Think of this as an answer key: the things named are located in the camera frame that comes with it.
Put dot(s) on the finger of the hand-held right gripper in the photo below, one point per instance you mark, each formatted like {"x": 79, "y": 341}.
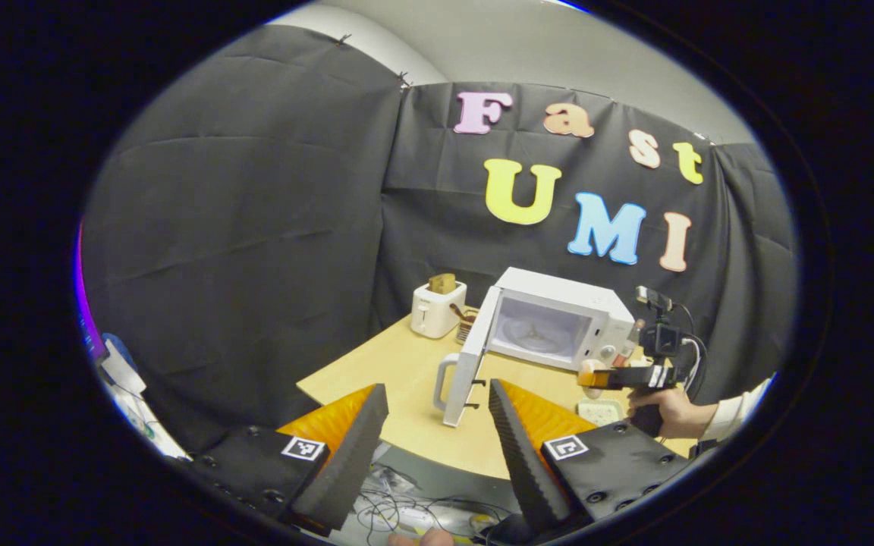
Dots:
{"x": 602, "y": 371}

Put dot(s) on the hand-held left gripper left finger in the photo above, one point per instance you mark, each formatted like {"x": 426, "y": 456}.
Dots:
{"x": 350, "y": 462}

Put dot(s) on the brown wooden spoon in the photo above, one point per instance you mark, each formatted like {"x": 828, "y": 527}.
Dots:
{"x": 463, "y": 309}

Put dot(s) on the small tan food piece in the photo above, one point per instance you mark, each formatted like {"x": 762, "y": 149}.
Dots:
{"x": 592, "y": 390}

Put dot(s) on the white microwave oven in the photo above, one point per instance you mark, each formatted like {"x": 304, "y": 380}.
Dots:
{"x": 543, "y": 284}

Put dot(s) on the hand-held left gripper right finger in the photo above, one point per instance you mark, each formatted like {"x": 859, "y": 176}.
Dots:
{"x": 524, "y": 462}

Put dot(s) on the white divided plate with beans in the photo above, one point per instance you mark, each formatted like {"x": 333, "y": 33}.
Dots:
{"x": 600, "y": 412}

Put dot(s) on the white and blue equipment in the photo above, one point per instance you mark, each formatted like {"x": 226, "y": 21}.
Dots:
{"x": 126, "y": 379}

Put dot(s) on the brown bread slice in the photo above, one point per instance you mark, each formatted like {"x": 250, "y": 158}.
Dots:
{"x": 442, "y": 283}

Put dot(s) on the white toaster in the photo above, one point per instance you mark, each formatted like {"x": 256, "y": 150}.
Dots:
{"x": 433, "y": 315}

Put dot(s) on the metal utensil holder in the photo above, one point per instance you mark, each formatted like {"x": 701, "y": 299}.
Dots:
{"x": 467, "y": 327}

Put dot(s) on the black backdrop cloth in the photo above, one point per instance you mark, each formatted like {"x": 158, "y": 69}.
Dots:
{"x": 255, "y": 227}

